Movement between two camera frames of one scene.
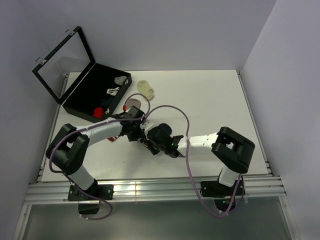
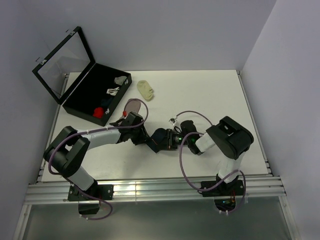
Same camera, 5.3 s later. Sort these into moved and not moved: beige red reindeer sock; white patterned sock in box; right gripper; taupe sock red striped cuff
Moved: right gripper
Not moved: beige red reindeer sock; white patterned sock in box; taupe sock red striped cuff
